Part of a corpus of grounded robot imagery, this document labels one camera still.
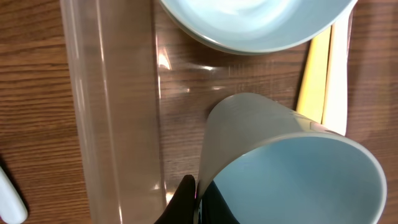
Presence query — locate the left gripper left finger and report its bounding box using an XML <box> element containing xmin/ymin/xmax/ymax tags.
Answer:
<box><xmin>155</xmin><ymin>175</ymin><xmax>196</xmax><ymax>224</ymax></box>

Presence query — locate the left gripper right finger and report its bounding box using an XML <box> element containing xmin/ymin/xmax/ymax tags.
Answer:
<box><xmin>199</xmin><ymin>181</ymin><xmax>239</xmax><ymax>224</ymax></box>

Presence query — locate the green cup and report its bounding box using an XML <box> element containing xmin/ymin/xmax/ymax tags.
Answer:
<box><xmin>193</xmin><ymin>92</ymin><xmax>388</xmax><ymax>224</ymax></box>

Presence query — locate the white spoon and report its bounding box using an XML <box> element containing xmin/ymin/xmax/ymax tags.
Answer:
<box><xmin>322</xmin><ymin>12</ymin><xmax>351</xmax><ymax>136</ymax></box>

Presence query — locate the blue bowl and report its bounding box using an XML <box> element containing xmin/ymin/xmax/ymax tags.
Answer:
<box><xmin>159</xmin><ymin>0</ymin><xmax>356</xmax><ymax>55</ymax></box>

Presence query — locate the blue cup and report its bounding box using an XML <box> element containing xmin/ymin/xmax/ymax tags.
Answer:
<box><xmin>213</xmin><ymin>137</ymin><xmax>386</xmax><ymax>224</ymax></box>

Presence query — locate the yellow fork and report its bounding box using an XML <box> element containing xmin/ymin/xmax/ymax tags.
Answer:
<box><xmin>296</xmin><ymin>27</ymin><xmax>331</xmax><ymax>123</ymax></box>

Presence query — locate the light blue fork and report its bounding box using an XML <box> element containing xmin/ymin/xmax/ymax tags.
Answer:
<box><xmin>1</xmin><ymin>169</ymin><xmax>28</xmax><ymax>224</ymax></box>

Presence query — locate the clear plastic container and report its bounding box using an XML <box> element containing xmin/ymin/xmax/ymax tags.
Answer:
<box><xmin>60</xmin><ymin>1</ymin><xmax>310</xmax><ymax>223</ymax></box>

